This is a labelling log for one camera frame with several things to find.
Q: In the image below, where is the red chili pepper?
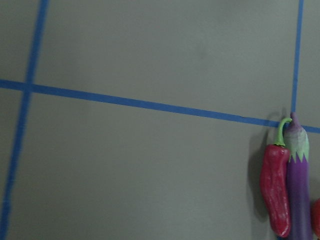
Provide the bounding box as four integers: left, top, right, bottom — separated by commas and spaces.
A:
259, 117, 292, 238

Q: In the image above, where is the purple eggplant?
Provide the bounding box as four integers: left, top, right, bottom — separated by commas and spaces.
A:
284, 112, 313, 240

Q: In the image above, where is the red orange pomegranate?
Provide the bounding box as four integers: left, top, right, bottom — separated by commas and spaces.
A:
311, 198, 320, 240

